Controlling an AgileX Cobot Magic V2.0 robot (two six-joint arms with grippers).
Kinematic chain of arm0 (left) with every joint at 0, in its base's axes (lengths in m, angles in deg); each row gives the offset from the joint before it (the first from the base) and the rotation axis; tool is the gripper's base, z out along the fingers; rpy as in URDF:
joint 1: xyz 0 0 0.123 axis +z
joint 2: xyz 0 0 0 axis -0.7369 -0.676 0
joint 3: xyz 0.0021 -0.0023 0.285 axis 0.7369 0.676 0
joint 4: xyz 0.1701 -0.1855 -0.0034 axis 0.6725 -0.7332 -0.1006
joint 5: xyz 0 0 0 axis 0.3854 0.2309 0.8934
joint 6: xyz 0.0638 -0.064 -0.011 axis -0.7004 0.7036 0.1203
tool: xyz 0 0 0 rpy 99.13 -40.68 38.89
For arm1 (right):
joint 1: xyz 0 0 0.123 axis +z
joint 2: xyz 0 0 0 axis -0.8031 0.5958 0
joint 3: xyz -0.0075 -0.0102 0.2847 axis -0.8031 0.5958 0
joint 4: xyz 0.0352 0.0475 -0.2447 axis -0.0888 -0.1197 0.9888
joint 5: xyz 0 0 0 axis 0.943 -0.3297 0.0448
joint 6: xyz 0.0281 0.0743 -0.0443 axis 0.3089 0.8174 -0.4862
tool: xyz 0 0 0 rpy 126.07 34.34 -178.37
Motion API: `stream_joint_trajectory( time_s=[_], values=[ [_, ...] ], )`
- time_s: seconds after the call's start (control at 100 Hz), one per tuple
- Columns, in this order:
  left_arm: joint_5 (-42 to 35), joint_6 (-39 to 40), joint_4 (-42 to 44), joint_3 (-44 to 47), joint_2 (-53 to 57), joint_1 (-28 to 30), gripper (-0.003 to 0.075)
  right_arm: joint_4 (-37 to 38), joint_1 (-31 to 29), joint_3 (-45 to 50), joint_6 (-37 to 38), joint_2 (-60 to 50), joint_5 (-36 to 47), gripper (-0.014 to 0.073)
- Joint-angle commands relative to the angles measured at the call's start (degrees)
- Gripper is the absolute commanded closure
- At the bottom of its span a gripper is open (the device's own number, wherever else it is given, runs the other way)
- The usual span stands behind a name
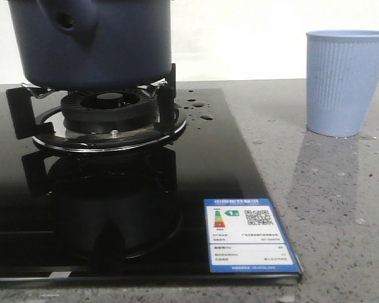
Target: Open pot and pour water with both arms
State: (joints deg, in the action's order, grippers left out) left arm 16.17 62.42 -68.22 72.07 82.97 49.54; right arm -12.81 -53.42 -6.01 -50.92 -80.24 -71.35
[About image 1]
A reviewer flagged light blue ribbed cup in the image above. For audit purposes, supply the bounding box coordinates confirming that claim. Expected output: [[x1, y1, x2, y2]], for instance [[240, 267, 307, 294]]
[[306, 30, 379, 137]]

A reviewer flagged dark blue cooking pot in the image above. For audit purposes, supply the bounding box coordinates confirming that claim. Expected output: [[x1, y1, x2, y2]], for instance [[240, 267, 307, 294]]
[[8, 1, 172, 90]]

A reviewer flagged black metal pot support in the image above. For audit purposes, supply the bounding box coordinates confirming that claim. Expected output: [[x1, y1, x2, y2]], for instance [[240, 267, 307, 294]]
[[6, 65, 187, 154]]

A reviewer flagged black gas burner head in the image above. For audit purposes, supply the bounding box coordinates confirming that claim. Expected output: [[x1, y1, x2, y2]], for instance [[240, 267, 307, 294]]
[[61, 88, 157, 134]]

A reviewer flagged black glass gas stove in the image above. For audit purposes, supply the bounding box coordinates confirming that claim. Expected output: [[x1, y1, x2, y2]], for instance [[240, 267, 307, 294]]
[[0, 89, 303, 287]]

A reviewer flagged blue energy label sticker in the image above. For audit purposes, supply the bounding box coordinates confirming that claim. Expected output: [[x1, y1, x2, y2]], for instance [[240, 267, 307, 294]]
[[204, 198, 302, 275]]

